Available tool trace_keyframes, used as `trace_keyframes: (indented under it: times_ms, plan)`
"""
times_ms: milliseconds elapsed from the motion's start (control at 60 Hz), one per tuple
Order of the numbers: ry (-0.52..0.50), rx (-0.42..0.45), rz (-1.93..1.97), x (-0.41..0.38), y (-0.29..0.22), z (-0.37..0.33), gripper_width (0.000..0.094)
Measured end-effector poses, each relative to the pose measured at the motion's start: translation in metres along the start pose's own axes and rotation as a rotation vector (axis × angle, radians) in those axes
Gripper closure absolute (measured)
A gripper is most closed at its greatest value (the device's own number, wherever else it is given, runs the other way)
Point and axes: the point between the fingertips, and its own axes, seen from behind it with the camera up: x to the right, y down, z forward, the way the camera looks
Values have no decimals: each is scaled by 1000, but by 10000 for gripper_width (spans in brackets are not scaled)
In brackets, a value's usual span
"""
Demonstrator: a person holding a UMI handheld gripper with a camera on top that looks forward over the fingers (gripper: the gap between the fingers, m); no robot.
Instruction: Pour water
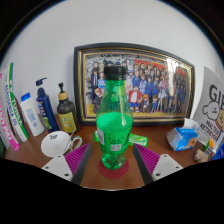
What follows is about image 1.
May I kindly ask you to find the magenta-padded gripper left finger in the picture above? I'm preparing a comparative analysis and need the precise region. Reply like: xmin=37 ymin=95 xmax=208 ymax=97
xmin=41 ymin=143 xmax=93 ymax=186

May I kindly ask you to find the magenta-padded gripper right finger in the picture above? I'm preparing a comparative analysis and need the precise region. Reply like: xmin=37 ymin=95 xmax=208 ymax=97
xmin=132 ymin=143 xmax=184 ymax=186

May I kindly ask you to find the green plastic drink bottle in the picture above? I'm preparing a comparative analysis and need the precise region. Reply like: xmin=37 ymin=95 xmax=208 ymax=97
xmin=95 ymin=65 xmax=134 ymax=170

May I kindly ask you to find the patterned ceramic mug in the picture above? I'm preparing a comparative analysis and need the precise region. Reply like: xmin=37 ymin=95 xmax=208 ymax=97
xmin=40 ymin=130 xmax=83 ymax=158

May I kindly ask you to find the flat round red coaster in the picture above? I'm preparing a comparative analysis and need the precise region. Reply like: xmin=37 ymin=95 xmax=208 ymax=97
xmin=98 ymin=158 xmax=130 ymax=180

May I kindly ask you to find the blue tissue pack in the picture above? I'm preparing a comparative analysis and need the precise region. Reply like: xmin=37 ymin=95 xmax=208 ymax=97
xmin=165 ymin=118 xmax=201 ymax=152

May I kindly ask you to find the brown pump bottle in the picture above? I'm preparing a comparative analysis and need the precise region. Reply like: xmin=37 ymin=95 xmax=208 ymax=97
xmin=56 ymin=82 xmax=79 ymax=134

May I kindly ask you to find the dark blue pump bottle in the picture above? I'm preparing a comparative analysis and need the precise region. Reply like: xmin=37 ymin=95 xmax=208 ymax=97
xmin=35 ymin=77 xmax=60 ymax=133

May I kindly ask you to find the white bottle with blue cap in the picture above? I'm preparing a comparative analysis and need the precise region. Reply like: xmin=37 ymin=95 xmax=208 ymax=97
xmin=19 ymin=92 xmax=45 ymax=138

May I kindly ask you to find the framed group picture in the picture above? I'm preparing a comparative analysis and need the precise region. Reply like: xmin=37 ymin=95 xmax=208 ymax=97
xmin=73 ymin=42 xmax=196 ymax=127

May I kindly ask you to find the white paper gift bag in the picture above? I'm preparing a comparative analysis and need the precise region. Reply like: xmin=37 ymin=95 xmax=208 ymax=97
xmin=192 ymin=65 xmax=224 ymax=154

